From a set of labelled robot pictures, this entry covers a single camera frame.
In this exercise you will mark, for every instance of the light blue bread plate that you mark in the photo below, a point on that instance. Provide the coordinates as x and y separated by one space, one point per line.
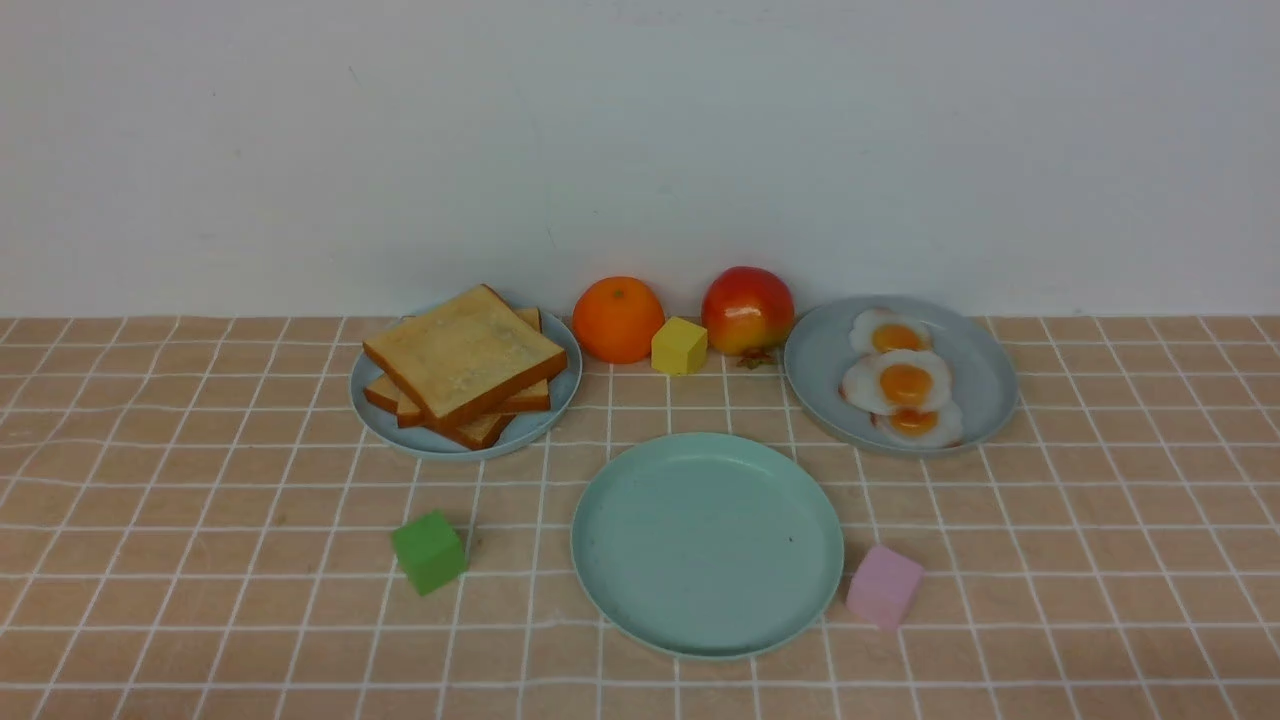
524 430

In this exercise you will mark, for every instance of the grey-blue egg plate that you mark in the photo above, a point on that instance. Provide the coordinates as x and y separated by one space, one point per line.
817 354

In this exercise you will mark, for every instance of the teal center plate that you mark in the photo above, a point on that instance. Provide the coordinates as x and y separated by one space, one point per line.
707 546

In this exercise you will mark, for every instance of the pink cube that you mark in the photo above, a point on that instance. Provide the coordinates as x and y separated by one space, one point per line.
883 588

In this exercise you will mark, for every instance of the checkered beige tablecloth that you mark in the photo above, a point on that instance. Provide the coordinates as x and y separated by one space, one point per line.
196 525

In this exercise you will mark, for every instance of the fried egg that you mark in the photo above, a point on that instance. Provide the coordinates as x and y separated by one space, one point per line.
879 330
884 384

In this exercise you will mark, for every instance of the red yellow apple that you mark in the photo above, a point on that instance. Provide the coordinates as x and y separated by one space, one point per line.
748 313

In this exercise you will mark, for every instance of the toast slice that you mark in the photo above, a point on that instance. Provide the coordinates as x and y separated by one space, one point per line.
476 435
461 359
532 399

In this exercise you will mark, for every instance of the green cube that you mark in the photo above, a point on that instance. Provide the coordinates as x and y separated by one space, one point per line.
429 552

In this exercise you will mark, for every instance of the yellow cube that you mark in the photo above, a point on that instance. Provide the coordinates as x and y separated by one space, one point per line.
679 347

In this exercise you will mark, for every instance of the orange fruit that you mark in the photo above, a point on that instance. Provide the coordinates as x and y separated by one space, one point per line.
616 319

